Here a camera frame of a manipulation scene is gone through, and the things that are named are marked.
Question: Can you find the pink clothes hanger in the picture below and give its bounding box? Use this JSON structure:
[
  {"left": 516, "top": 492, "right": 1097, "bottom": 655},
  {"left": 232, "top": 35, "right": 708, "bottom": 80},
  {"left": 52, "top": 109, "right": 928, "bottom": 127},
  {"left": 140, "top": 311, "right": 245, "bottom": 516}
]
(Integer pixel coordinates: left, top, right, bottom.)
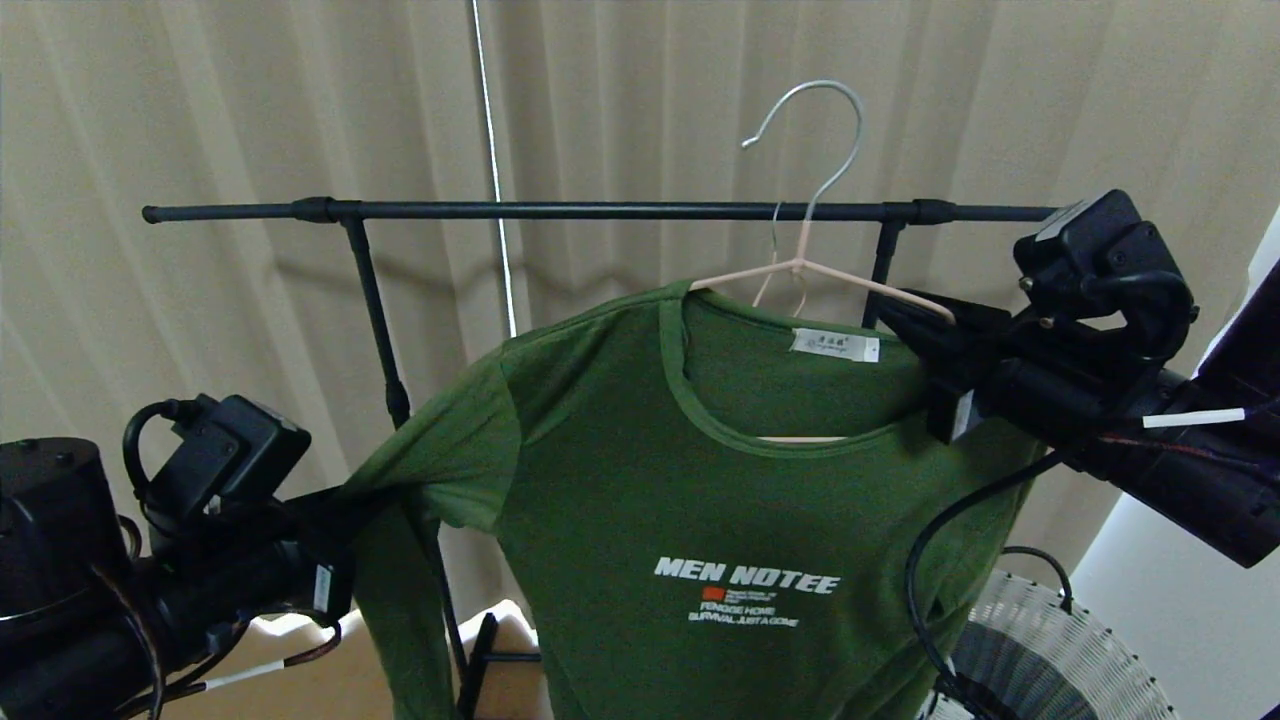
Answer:
[
  {"left": 751, "top": 200, "right": 812, "bottom": 317},
  {"left": 689, "top": 79, "right": 957, "bottom": 446}
]

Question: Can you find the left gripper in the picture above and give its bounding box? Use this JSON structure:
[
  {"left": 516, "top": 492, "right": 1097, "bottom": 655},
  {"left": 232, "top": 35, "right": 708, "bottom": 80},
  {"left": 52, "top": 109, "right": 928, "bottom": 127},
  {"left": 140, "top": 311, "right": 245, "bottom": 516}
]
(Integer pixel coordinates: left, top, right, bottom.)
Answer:
[{"left": 158, "top": 488, "right": 357, "bottom": 653}]

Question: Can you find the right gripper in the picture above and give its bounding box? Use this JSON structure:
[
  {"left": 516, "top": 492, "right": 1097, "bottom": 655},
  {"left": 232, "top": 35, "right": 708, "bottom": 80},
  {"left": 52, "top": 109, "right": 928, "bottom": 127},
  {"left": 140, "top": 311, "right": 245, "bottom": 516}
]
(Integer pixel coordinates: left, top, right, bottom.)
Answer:
[{"left": 924, "top": 348, "right": 1153, "bottom": 448}]

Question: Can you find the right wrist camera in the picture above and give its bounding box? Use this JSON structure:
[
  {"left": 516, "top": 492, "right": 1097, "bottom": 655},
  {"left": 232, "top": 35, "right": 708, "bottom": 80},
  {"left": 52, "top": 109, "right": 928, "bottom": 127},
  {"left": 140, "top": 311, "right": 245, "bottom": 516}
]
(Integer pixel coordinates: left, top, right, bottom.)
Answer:
[{"left": 1012, "top": 189, "right": 1199, "bottom": 363}]

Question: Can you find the green long-sleeved shirt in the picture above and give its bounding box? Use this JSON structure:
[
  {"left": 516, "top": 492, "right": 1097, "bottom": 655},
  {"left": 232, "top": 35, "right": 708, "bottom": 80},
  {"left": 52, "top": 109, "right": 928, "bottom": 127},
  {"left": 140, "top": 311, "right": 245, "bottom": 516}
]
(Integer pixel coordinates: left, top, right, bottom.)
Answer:
[{"left": 340, "top": 279, "right": 1053, "bottom": 720}]

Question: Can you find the black cable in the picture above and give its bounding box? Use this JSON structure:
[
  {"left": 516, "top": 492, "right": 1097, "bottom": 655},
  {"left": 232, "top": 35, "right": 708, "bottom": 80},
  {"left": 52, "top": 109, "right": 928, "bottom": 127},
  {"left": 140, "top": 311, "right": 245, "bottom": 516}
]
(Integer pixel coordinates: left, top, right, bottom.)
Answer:
[{"left": 904, "top": 448, "right": 1079, "bottom": 720}]

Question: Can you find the white laundry basket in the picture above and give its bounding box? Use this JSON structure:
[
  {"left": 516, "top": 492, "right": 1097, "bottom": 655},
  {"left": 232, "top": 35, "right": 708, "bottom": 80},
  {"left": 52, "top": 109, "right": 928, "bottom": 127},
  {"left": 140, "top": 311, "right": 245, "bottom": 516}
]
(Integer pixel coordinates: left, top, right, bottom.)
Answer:
[{"left": 924, "top": 545, "right": 1183, "bottom": 720}]

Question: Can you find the black clothes rack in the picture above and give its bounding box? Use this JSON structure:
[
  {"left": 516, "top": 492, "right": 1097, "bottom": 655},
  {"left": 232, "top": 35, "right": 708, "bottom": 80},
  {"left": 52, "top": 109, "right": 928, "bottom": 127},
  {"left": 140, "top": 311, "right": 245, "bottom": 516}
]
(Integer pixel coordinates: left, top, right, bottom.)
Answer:
[{"left": 141, "top": 196, "right": 1063, "bottom": 720}]

